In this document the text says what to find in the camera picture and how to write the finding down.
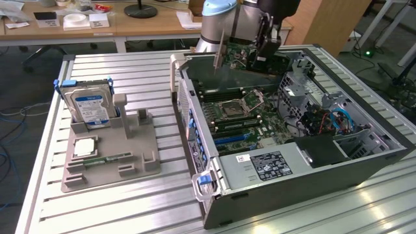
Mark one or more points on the silver CPU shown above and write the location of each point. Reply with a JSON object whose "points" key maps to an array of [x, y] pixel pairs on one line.
{"points": [[84, 147]]}

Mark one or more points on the wooden desk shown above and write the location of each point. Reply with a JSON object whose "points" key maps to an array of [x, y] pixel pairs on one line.
{"points": [[146, 28]]}

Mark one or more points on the grey plastic parts rack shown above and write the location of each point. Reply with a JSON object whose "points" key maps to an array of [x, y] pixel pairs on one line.
{"points": [[139, 136]]}

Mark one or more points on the grey power supply unit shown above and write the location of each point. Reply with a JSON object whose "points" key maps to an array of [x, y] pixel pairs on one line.
{"points": [[263, 165]]}

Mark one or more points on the CPU socket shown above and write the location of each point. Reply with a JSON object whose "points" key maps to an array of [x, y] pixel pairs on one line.
{"points": [[232, 108]]}

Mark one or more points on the white tape roll on box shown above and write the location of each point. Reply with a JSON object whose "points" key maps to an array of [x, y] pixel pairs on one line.
{"points": [[76, 21]]}

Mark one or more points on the grey PC case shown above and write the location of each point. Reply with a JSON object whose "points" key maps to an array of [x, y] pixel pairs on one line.
{"points": [[292, 195]]}

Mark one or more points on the white desk frame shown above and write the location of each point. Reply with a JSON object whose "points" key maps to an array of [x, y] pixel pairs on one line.
{"points": [[380, 22]]}

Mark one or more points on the hard disk with blue caddy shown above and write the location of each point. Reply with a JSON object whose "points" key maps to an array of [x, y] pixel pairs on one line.
{"points": [[87, 107]]}

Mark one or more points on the blue expansion slot clip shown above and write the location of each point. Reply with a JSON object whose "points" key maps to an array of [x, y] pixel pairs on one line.
{"points": [[195, 132], [203, 158], [192, 122], [200, 150], [198, 141], [190, 113]]}

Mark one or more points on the wooden cabinet panel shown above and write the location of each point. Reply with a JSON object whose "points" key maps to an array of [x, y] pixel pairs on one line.
{"points": [[328, 24]]}

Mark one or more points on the RAM stick with white label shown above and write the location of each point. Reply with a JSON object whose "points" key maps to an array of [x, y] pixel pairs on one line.
{"points": [[239, 123]]}

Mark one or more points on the white box with black top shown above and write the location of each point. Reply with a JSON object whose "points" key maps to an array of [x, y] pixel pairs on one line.
{"points": [[47, 20]]}

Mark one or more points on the metal disk bay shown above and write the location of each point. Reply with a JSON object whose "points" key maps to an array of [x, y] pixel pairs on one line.
{"points": [[302, 92]]}

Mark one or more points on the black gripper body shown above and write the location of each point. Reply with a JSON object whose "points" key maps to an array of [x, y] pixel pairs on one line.
{"points": [[279, 7]]}

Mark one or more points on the metal socket cover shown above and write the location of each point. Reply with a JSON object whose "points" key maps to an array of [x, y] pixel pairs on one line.
{"points": [[254, 97]]}

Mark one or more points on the low profile graphics card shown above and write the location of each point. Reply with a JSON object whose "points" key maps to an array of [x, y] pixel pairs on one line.
{"points": [[239, 52]]}

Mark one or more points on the white paper card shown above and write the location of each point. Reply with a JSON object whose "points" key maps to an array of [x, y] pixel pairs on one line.
{"points": [[16, 25]]}

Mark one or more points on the green motherboard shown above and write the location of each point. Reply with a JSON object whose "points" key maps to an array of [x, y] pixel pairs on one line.
{"points": [[270, 126]]}

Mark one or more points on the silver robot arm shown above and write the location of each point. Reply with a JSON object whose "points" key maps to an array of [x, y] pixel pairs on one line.
{"points": [[215, 24]]}

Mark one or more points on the blue case latch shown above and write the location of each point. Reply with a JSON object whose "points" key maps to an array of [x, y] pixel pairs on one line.
{"points": [[204, 181]]}

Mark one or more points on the plain white box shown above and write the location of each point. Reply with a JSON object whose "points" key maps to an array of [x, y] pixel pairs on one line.
{"points": [[98, 20]]}

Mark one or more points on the blue expansion slot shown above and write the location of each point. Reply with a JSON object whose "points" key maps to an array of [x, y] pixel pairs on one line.
{"points": [[235, 139]]}

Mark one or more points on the green RAM stick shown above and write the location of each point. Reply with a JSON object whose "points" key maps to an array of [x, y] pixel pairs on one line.
{"points": [[107, 159]]}

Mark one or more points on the stack of white papers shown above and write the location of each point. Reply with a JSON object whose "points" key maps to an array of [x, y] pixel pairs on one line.
{"points": [[188, 20]]}

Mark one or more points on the black round lamp base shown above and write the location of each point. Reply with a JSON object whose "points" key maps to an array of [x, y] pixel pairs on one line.
{"points": [[142, 11]]}

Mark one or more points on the black office chair base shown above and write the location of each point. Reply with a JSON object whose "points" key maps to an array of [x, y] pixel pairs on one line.
{"points": [[35, 56]]}

